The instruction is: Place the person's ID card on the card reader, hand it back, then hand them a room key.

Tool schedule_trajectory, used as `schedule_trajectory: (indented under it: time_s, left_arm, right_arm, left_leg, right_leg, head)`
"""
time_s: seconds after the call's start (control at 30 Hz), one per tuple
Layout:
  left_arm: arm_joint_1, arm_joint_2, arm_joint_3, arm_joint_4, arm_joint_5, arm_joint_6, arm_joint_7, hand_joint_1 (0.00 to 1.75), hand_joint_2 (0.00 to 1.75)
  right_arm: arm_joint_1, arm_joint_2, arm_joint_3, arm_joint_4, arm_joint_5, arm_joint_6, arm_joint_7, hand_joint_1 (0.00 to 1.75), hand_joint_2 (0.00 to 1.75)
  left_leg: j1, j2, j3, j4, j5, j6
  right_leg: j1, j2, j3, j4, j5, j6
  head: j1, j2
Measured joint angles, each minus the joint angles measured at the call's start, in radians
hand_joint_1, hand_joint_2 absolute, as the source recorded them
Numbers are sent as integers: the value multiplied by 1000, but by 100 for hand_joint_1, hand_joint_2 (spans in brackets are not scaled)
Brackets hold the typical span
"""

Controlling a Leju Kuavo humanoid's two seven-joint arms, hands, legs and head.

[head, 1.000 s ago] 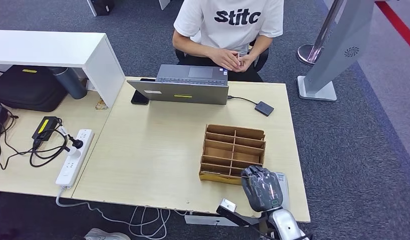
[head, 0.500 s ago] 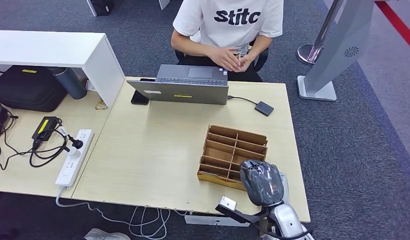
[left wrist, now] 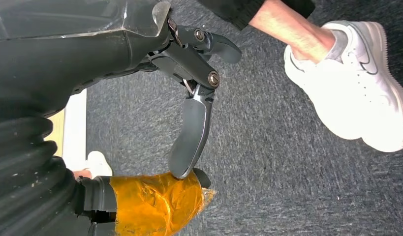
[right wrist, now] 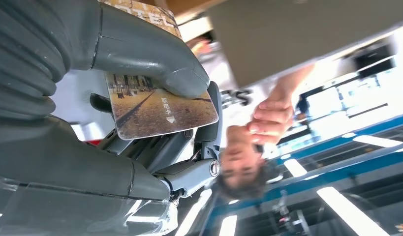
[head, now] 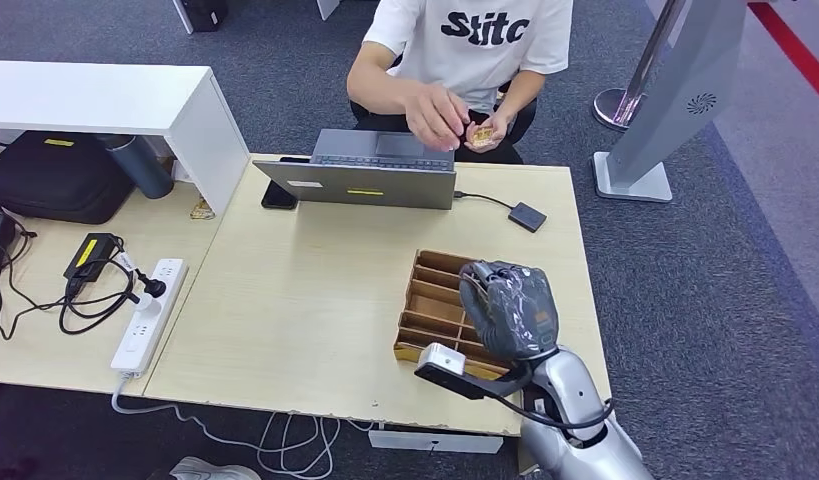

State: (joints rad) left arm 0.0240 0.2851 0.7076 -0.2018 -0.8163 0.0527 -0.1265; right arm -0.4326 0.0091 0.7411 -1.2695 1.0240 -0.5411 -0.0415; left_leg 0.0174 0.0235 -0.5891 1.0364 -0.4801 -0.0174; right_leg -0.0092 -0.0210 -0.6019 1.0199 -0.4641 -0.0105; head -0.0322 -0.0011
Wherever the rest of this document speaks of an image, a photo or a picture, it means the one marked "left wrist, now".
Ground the person's foot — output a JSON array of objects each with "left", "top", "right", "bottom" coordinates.
[
  {"left": 283, "top": 20, "right": 403, "bottom": 153},
  {"left": 85, "top": 150, "right": 114, "bottom": 179}
]

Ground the person's leg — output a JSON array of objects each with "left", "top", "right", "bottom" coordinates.
[
  {"left": 197, "top": 0, "right": 337, "bottom": 65},
  {"left": 72, "top": 169, "right": 93, "bottom": 180}
]

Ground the white wooden desk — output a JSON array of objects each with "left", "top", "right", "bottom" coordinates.
[{"left": 44, "top": 88, "right": 88, "bottom": 172}]

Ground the ribbed grey left arm sleeve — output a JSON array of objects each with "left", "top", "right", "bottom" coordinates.
[{"left": 0, "top": 112, "right": 91, "bottom": 236}]

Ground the orange tape wrap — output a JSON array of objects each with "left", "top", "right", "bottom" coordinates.
[{"left": 109, "top": 171, "right": 217, "bottom": 236}]

